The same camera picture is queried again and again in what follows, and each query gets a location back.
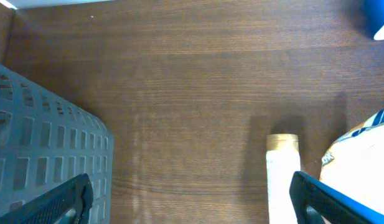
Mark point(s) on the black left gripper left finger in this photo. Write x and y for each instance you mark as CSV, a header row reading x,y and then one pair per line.
x,y
69,202

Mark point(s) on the grey plastic mesh basket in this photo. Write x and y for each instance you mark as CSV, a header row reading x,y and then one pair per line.
x,y
45,141

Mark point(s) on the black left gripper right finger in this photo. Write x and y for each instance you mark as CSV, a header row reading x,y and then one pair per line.
x,y
315,202

